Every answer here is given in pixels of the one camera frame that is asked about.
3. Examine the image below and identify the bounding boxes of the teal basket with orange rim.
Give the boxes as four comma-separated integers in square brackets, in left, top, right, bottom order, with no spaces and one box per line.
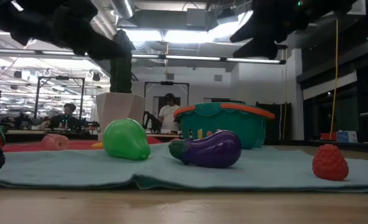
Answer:
[173,101,276,149]

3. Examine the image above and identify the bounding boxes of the silver ventilation duct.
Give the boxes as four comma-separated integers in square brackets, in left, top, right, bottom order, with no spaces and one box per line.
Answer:
[109,0,137,20]

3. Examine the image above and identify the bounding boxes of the green toy pear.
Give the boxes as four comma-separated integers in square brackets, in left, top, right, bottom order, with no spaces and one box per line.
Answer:
[102,118,151,161]

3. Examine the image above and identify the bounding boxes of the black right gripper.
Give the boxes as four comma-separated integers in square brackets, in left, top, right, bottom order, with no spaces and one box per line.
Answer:
[229,0,328,60]

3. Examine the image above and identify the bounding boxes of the standing person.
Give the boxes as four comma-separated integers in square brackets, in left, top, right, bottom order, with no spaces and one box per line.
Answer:
[158,92,181,131]

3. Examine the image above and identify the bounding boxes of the yellow hanging cable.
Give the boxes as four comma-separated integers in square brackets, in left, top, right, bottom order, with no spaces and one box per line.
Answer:
[328,19,339,141]

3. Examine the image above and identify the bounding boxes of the purple toy eggplant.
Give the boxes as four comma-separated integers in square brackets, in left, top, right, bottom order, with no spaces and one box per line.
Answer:
[168,129,242,169]

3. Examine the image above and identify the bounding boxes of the seated person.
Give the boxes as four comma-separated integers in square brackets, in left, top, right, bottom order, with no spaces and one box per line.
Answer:
[40,102,82,131]

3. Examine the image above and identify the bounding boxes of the black background station frame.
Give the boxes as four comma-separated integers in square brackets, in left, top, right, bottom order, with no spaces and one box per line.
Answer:
[34,75,86,125]
[144,80,190,106]

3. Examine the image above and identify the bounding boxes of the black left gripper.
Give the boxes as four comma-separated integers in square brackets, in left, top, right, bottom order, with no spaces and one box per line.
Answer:
[9,0,133,61]

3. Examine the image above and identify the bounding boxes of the blue box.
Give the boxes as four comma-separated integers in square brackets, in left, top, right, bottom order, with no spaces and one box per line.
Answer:
[336,130,358,144]

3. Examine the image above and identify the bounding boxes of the light blue cloth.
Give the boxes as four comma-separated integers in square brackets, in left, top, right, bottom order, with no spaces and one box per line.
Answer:
[0,143,368,194]

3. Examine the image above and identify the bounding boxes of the red cloth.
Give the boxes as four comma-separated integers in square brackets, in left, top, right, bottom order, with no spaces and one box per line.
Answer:
[2,136,163,153]

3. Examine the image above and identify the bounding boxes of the pink toy apple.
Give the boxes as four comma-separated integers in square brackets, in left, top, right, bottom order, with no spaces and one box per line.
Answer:
[40,133,70,151]

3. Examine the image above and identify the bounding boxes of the red toy raspberry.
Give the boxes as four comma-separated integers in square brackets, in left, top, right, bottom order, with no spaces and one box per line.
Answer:
[311,143,349,182]

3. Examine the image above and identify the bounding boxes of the white hexagonal plant pot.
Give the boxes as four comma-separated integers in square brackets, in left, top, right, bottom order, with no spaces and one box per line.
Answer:
[95,91,146,130]

